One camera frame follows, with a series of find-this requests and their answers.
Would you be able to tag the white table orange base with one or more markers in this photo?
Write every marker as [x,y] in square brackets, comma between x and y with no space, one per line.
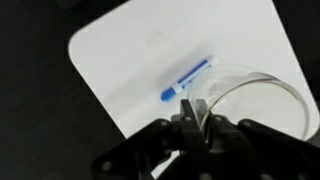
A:
[130,55]

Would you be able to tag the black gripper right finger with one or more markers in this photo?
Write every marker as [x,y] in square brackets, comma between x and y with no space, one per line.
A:
[269,152]

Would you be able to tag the clear plastic cup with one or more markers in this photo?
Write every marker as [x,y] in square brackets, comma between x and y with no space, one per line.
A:
[240,92]

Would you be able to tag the blue marker pen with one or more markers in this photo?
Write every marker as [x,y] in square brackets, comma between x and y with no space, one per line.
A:
[179,85]

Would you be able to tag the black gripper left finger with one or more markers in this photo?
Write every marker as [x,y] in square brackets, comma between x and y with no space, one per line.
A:
[139,155]

